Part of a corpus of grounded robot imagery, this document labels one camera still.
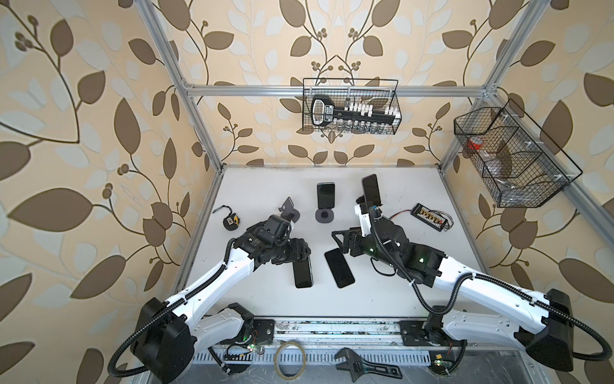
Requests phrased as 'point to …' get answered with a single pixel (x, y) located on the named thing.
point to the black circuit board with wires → (429, 217)
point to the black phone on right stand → (371, 190)
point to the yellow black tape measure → (232, 221)
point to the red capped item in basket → (476, 143)
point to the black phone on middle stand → (326, 194)
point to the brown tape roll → (277, 356)
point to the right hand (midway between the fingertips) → (341, 234)
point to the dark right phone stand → (361, 199)
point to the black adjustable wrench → (356, 366)
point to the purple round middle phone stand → (324, 215)
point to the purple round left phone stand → (288, 210)
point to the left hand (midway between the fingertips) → (305, 251)
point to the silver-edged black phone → (339, 268)
